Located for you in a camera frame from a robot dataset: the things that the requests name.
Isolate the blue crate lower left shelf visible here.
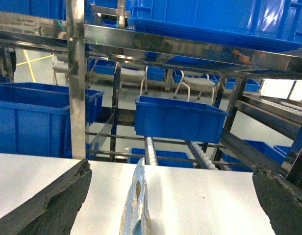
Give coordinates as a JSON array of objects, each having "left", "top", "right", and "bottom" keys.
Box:
[{"left": 0, "top": 82, "right": 105, "bottom": 159}]

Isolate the blue crate shelf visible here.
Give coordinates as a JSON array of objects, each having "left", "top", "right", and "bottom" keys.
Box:
[
  {"left": 0, "top": 82, "right": 105, "bottom": 159},
  {"left": 134, "top": 96, "right": 229, "bottom": 143}
]

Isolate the grey office chair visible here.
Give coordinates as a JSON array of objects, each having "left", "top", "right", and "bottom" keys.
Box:
[{"left": 52, "top": 53, "right": 69, "bottom": 85}]

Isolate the blue crate lower right shelf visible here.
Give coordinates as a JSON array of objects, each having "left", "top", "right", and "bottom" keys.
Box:
[{"left": 134, "top": 96, "right": 229, "bottom": 143}]

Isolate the flower gift bag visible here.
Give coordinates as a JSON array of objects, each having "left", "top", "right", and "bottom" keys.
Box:
[{"left": 119, "top": 158, "right": 151, "bottom": 235}]

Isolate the large blue plastic crate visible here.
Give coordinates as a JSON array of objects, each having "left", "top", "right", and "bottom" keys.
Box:
[{"left": 128, "top": 0, "right": 302, "bottom": 44}]

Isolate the blue plastic tray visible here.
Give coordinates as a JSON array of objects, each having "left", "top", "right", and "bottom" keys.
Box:
[{"left": 128, "top": 18, "right": 302, "bottom": 52}]

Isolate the white roller conveyor track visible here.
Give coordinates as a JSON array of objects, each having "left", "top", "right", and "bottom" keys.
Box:
[{"left": 145, "top": 137, "right": 158, "bottom": 166}]

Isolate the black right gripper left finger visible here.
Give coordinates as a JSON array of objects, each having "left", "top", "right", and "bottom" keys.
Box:
[{"left": 0, "top": 159, "right": 92, "bottom": 235}]

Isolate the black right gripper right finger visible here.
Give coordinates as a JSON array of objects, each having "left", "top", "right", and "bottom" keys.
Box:
[{"left": 252, "top": 165, "right": 302, "bottom": 235}]

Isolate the stainless steel rack frame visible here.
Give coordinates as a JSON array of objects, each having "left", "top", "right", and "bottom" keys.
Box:
[{"left": 0, "top": 0, "right": 302, "bottom": 170}]

